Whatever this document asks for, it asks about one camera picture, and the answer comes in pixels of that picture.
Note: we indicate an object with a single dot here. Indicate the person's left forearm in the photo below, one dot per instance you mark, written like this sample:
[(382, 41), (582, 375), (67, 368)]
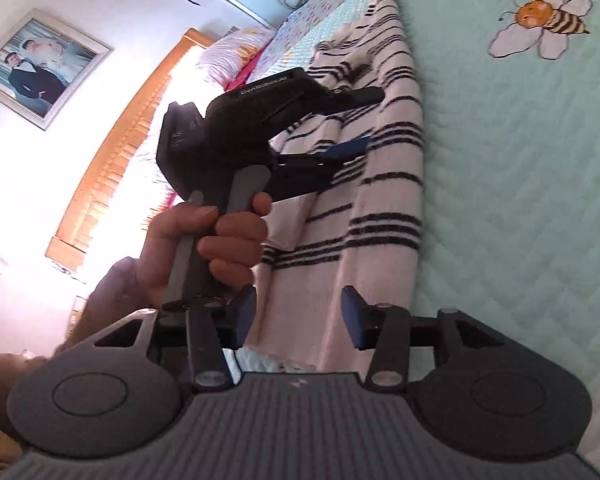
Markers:
[(110, 300)]

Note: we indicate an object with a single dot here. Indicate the green quilted bee bedspread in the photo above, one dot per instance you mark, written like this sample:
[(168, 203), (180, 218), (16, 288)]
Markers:
[(505, 185)]

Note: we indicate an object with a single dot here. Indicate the wooden headboard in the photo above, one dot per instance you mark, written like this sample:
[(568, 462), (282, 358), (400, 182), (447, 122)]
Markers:
[(115, 170)]

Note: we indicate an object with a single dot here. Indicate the person's tan jacket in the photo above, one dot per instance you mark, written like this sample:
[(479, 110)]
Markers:
[(0, 400)]

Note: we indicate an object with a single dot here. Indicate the floral pillows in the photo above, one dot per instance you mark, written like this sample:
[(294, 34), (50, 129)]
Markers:
[(235, 50)]

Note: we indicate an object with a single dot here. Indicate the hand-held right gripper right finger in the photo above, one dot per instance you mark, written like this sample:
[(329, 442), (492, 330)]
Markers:
[(352, 317)]

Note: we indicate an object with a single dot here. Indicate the striped white knit sweater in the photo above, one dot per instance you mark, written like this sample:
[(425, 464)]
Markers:
[(380, 200)]

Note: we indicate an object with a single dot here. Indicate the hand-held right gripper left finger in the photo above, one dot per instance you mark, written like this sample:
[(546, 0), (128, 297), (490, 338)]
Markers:
[(245, 317)]

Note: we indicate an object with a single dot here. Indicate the red bed sheet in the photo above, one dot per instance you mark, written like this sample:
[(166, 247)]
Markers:
[(242, 75)]

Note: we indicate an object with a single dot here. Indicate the person's left hand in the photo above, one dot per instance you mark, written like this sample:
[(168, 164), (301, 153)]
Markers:
[(235, 250)]

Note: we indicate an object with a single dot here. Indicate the framed wedding photo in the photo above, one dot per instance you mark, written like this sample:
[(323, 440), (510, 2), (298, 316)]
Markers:
[(35, 67)]

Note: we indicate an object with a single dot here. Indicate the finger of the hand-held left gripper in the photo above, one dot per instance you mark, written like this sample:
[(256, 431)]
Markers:
[(347, 147), (355, 96)]

